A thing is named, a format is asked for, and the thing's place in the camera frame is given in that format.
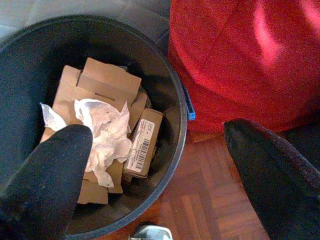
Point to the large red pillow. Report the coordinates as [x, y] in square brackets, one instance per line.
[237, 62]

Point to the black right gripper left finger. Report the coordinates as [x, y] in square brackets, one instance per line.
[45, 187]

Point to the flat brown cardboard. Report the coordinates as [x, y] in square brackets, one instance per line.
[105, 80]

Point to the barcode labelled cardboard box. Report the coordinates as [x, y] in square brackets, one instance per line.
[147, 125]

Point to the black strip blue tip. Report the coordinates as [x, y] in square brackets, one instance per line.
[190, 107]

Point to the crumpled white tissue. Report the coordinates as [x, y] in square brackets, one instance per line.
[107, 130]

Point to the black round waste bin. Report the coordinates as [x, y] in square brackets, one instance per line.
[25, 62]

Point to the silver right leg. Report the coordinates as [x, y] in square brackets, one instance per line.
[152, 232]

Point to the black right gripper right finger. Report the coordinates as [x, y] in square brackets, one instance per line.
[280, 187]

